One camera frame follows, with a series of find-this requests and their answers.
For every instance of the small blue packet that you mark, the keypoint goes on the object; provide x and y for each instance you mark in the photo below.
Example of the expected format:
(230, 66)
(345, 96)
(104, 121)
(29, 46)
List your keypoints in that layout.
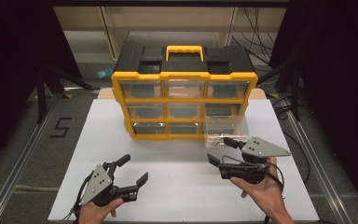
(105, 73)

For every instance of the transparent plastic drawer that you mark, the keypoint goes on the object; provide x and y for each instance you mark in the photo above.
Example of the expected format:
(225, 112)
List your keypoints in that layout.
(230, 124)

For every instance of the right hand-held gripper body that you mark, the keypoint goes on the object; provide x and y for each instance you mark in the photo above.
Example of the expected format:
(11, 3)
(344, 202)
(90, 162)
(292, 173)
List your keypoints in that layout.
(261, 147)

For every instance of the grid of clear small drawers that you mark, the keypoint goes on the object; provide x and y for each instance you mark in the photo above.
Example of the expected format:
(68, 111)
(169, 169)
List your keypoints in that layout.
(141, 89)

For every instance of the black metal stand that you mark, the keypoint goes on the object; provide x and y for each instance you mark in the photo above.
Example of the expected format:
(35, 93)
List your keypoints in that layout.
(295, 93)
(41, 99)

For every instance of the person's left hand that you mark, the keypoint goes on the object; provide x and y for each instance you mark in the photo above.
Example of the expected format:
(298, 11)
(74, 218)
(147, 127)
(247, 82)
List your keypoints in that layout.
(94, 214)

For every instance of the yellow and black organizer cabinet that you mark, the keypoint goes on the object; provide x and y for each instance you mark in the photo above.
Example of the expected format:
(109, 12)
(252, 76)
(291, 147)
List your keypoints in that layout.
(183, 75)

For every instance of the cream shelf unit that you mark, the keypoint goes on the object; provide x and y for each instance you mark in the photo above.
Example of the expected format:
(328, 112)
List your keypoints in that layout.
(167, 18)

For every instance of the aluminium floor rail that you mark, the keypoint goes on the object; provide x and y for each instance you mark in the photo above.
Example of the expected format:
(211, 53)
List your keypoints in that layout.
(18, 168)
(317, 168)

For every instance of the white table sheet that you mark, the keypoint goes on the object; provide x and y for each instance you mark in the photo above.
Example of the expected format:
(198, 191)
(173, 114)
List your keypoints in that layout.
(167, 155)

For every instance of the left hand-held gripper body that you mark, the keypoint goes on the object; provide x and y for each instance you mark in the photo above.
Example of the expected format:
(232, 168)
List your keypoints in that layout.
(101, 182)

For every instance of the person's right hand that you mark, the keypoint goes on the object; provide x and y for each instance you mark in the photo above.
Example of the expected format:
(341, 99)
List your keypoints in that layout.
(267, 194)

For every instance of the black curtain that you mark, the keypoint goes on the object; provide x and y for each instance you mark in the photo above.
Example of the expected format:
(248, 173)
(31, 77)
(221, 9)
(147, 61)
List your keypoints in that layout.
(12, 62)
(338, 77)

